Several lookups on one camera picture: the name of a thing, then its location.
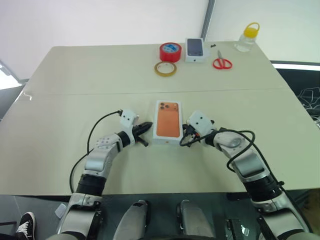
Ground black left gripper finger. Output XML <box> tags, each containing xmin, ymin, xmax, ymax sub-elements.
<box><xmin>138</xmin><ymin>121</ymin><xmax>154</xmax><ymax>134</ymax></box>
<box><xmin>136</xmin><ymin>135</ymin><xmax>150</xmax><ymax>148</ymax></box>

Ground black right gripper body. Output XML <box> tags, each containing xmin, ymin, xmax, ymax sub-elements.
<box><xmin>185</xmin><ymin>125</ymin><xmax>201</xmax><ymax>145</ymax></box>

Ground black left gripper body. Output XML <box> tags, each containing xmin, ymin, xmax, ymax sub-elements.
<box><xmin>133</xmin><ymin>124</ymin><xmax>145</xmax><ymax>145</ymax></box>

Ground white phone box lid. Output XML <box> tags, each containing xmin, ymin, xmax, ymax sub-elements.
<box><xmin>152</xmin><ymin>99</ymin><xmax>186</xmax><ymax>146</ymax></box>

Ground boxed dark smartphone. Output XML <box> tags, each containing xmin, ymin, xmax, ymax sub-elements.
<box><xmin>184</xmin><ymin>37</ymin><xmax>211</xmax><ymax>64</ymax></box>

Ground small grey-white rectangular card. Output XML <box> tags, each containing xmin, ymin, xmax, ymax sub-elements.
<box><xmin>55</xmin><ymin>203</ymin><xmax>67</xmax><ymax>219</ymax></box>

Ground clear brownish tape roll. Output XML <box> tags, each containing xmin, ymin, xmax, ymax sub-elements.
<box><xmin>153</xmin><ymin>60</ymin><xmax>178</xmax><ymax>77</ymax></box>

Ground red tape roll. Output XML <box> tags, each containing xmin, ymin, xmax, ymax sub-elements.
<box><xmin>159</xmin><ymin>42</ymin><xmax>182</xmax><ymax>63</ymax></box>

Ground dark rounded grey shape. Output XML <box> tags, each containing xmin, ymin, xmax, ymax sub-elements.
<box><xmin>176</xmin><ymin>199</ymin><xmax>216</xmax><ymax>240</ymax></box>
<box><xmin>119</xmin><ymin>199</ymin><xmax>151</xmax><ymax>240</ymax></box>

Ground clear jar with yellow lid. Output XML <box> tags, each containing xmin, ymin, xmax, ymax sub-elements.
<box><xmin>234</xmin><ymin>21</ymin><xmax>261</xmax><ymax>53</ymax></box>

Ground black sneaker with white laces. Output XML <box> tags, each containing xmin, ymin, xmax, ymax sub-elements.
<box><xmin>15</xmin><ymin>211</ymin><xmax>37</xmax><ymax>240</ymax></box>

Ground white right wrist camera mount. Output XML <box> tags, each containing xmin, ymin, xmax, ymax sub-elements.
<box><xmin>187</xmin><ymin>110</ymin><xmax>217</xmax><ymax>137</ymax></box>

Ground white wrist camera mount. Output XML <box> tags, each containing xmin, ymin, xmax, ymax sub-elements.
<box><xmin>119</xmin><ymin>108</ymin><xmax>139</xmax><ymax>136</ymax></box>
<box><xmin>187</xmin><ymin>110</ymin><xmax>217</xmax><ymax>137</ymax></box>

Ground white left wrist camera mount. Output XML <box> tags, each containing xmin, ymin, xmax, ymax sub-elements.
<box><xmin>119</xmin><ymin>108</ymin><xmax>139</xmax><ymax>136</ymax></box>

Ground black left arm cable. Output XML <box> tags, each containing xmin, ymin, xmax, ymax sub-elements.
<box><xmin>69</xmin><ymin>108</ymin><xmax>124</xmax><ymax>194</ymax></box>

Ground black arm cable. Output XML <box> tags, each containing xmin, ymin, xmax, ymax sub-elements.
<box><xmin>69</xmin><ymin>108</ymin><xmax>124</xmax><ymax>194</ymax></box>
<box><xmin>179</xmin><ymin>126</ymin><xmax>314</xmax><ymax>235</ymax></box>

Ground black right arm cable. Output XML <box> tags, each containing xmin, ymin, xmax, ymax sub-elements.
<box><xmin>179</xmin><ymin>126</ymin><xmax>314</xmax><ymax>235</ymax></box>

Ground red handled scissors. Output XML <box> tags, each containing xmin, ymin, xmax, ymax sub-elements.
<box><xmin>212</xmin><ymin>49</ymin><xmax>234</xmax><ymax>71</ymax></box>

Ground grey window frame post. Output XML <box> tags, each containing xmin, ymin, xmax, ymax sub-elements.
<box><xmin>200</xmin><ymin>0</ymin><xmax>217</xmax><ymax>42</ymax></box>

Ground black panel with white wires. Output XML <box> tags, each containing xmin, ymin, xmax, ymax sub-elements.
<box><xmin>296</xmin><ymin>85</ymin><xmax>320</xmax><ymax>131</ymax></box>

